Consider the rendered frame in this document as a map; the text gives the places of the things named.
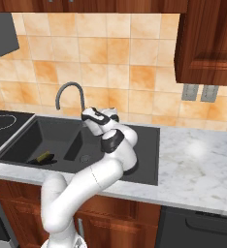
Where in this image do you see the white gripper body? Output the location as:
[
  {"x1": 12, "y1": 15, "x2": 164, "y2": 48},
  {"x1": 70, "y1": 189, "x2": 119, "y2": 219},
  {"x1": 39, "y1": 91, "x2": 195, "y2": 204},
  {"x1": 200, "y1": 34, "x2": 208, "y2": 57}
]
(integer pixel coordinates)
[{"x1": 100, "y1": 108, "x2": 120, "y2": 124}]

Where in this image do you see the black sink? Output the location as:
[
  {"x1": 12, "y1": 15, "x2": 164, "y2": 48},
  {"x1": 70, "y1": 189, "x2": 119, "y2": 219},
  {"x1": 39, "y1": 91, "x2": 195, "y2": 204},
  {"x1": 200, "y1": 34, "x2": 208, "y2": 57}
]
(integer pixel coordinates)
[{"x1": 0, "y1": 115, "x2": 161, "y2": 187}]

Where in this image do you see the olive yellow sponge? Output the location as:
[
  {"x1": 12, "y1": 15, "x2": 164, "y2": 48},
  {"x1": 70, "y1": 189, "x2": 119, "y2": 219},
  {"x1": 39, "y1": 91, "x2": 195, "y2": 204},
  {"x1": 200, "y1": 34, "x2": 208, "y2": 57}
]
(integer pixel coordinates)
[{"x1": 35, "y1": 150, "x2": 52, "y2": 163}]

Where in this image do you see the grey curved tap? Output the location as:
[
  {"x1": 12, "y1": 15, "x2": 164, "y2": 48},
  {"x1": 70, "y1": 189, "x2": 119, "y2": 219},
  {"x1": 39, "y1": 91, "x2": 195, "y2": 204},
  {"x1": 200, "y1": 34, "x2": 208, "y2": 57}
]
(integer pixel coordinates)
[{"x1": 54, "y1": 81, "x2": 86, "y2": 112}]

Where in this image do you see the black hob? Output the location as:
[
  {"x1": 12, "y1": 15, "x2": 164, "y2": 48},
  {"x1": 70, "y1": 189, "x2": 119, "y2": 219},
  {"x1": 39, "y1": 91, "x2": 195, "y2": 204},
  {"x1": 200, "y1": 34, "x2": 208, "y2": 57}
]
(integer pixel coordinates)
[{"x1": 0, "y1": 108, "x2": 36, "y2": 159}]

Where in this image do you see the brown wooden cupboard row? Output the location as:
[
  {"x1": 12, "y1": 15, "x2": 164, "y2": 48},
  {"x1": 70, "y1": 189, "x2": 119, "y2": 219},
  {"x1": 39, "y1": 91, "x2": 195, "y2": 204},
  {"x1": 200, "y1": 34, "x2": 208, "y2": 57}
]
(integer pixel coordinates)
[{"x1": 0, "y1": 0, "x2": 189, "y2": 15}]

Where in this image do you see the brown wooden cupboard door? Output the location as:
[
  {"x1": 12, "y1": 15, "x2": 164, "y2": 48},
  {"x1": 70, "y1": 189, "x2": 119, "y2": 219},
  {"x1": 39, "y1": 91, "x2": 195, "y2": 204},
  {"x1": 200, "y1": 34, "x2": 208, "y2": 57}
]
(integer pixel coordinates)
[
  {"x1": 74, "y1": 193, "x2": 162, "y2": 248},
  {"x1": 0, "y1": 178, "x2": 49, "y2": 248}
]

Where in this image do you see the grey extractor hood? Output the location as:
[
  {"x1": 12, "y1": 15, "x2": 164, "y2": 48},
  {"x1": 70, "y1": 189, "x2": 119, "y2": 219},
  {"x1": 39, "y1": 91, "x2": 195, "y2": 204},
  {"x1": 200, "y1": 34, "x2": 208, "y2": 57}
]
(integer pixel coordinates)
[{"x1": 0, "y1": 13, "x2": 20, "y2": 63}]

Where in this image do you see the black dishwasher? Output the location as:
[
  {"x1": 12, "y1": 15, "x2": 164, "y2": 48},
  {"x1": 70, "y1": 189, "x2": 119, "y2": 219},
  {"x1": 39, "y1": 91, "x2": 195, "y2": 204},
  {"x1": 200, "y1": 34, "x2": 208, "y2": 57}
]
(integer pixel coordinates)
[{"x1": 154, "y1": 205, "x2": 227, "y2": 248}]

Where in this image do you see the grey wall socket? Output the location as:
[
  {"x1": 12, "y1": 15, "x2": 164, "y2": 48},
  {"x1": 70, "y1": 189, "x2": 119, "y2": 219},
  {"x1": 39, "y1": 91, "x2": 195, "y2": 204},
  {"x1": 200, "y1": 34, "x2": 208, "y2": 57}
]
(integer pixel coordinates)
[
  {"x1": 181, "y1": 83, "x2": 200, "y2": 102},
  {"x1": 200, "y1": 84, "x2": 220, "y2": 104}
]

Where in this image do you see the grey cupboard door handle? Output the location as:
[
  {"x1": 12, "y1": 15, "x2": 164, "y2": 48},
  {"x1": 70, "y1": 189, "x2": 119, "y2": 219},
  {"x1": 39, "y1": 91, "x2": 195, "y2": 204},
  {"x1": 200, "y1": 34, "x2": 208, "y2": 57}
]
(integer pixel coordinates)
[{"x1": 77, "y1": 217, "x2": 85, "y2": 240}]

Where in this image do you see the brown wooden wall cupboard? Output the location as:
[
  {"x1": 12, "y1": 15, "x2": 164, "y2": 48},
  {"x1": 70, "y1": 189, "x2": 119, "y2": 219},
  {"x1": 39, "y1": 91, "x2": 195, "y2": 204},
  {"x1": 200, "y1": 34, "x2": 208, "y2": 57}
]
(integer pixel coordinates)
[{"x1": 174, "y1": 0, "x2": 227, "y2": 87}]

